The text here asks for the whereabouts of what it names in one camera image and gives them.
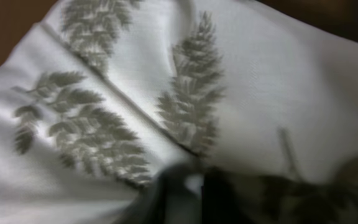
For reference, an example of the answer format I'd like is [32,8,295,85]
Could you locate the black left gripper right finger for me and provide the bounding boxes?
[201,169,254,224]

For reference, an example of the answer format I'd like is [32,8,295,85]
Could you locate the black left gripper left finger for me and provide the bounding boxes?
[115,164,204,224]

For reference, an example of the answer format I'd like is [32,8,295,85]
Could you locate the white fern print dress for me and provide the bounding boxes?
[0,1,358,223]

